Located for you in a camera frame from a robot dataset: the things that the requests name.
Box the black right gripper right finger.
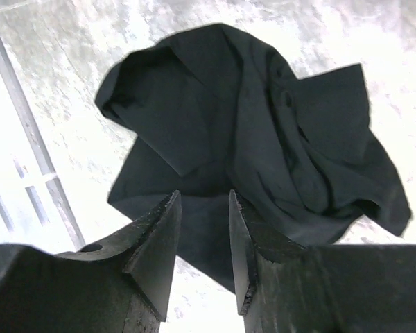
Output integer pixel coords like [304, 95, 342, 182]
[229, 192, 416, 332]

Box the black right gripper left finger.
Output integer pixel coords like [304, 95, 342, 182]
[0, 191, 181, 332]

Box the black underwear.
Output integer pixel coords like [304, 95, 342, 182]
[95, 24, 411, 291]

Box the aluminium rail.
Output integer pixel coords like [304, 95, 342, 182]
[0, 38, 85, 253]

